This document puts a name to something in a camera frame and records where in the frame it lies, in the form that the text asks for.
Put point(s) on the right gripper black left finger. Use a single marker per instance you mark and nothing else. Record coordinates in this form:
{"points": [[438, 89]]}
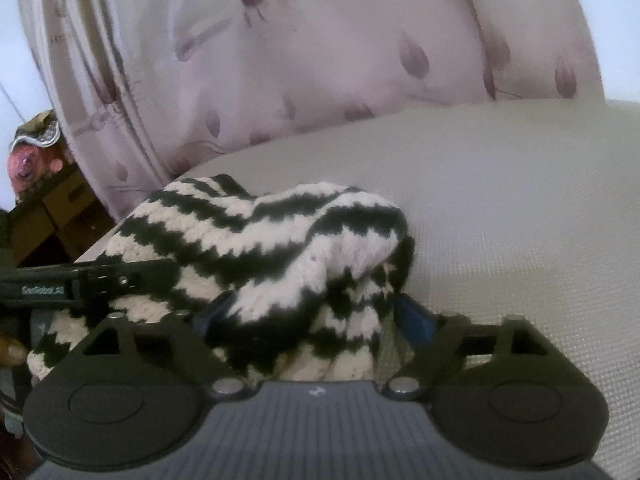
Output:
{"points": [[126, 395]]}

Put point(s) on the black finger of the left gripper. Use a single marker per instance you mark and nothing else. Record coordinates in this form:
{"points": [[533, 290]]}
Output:
{"points": [[102, 282]]}

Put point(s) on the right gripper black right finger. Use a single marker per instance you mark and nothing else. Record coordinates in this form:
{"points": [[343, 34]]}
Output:
{"points": [[502, 393]]}

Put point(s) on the black white knitted garment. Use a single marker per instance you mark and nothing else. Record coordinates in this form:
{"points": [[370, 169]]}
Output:
{"points": [[312, 272]]}

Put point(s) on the person's left hand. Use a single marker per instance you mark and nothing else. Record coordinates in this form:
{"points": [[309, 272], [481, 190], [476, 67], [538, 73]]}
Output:
{"points": [[12, 352]]}

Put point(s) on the dark wooden cabinet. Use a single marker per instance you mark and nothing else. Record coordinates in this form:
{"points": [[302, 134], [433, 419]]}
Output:
{"points": [[57, 222]]}

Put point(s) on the colourful stuffed toy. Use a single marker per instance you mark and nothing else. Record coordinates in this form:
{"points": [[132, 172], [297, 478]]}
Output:
{"points": [[37, 151]]}

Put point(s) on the cream woven bed mat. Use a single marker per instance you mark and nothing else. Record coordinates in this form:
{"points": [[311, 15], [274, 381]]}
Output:
{"points": [[517, 207]]}

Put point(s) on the mauve leaf-print curtain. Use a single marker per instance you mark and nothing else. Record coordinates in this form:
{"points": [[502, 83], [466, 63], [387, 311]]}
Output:
{"points": [[145, 90]]}

